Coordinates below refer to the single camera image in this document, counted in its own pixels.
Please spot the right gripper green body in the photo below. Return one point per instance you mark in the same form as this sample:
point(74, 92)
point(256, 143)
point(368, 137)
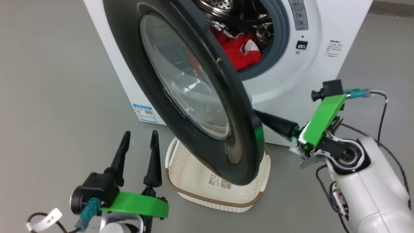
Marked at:
point(323, 119)

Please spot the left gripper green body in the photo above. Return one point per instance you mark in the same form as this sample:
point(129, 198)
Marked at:
point(139, 205)

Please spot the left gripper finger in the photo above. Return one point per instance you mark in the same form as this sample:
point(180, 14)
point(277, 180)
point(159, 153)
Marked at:
point(154, 161)
point(120, 161)

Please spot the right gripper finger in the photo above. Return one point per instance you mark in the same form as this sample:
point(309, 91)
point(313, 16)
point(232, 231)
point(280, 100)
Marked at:
point(281, 126)

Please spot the red white garment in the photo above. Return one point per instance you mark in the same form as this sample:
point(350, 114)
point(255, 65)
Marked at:
point(239, 51)

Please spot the black glass washing machine door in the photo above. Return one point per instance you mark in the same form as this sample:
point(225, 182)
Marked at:
point(129, 48)

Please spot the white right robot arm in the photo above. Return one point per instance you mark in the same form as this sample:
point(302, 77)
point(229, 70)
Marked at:
point(372, 194)

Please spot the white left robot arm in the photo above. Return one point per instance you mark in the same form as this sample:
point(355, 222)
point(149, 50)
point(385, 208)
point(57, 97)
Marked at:
point(116, 228)

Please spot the cream perforated laundry basket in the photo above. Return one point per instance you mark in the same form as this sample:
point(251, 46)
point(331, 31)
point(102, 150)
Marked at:
point(194, 181)

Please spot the basket product label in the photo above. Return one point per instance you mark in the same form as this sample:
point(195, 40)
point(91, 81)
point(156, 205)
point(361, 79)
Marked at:
point(220, 183)

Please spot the grey rubber door gasket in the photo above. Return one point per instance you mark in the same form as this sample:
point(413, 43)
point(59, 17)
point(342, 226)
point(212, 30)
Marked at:
point(281, 32)

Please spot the white washing machine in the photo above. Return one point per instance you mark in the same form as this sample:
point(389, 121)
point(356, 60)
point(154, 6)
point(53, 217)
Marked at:
point(339, 26)

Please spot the steel washing drum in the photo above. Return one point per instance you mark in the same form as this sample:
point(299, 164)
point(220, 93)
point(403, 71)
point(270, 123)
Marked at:
point(220, 5)

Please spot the blue energy label sticker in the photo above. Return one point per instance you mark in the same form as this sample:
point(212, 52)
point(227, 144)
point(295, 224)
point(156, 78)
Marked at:
point(145, 113)

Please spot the grey warning sticker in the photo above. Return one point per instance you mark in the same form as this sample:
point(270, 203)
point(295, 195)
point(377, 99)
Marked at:
point(299, 14)

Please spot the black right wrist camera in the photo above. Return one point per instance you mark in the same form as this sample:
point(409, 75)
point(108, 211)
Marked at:
point(331, 88)

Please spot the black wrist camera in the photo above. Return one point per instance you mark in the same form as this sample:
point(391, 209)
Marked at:
point(98, 187)
point(331, 88)

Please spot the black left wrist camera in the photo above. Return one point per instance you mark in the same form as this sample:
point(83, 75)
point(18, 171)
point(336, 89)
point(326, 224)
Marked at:
point(98, 187)

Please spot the grey wall baseboard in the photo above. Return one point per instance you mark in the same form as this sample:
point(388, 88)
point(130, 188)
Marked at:
point(394, 8)

